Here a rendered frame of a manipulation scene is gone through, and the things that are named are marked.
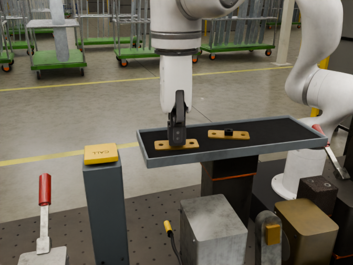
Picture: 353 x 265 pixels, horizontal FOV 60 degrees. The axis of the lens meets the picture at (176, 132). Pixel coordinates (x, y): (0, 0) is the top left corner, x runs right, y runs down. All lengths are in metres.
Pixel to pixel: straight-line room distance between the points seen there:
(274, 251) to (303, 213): 0.09
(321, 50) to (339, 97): 0.14
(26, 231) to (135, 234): 0.37
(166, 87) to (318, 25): 0.51
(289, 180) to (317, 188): 0.50
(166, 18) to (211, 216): 0.31
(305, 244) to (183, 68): 0.34
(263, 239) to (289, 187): 0.63
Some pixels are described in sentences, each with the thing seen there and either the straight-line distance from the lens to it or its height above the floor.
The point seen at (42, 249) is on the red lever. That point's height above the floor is 1.07.
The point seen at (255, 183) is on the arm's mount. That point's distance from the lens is 1.17.
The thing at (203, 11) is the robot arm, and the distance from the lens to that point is 0.46.
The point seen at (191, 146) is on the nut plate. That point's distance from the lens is 0.59.
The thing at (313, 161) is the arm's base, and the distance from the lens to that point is 1.08.
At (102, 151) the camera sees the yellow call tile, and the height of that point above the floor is 1.16.
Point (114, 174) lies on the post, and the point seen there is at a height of 1.12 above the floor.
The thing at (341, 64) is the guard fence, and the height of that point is 0.79.
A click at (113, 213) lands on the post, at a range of 0.63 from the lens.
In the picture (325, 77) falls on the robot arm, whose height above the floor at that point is 1.21.
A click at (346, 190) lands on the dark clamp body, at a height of 1.08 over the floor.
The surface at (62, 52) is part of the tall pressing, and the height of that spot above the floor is 0.46.
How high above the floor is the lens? 1.42
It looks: 24 degrees down
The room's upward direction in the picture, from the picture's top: straight up
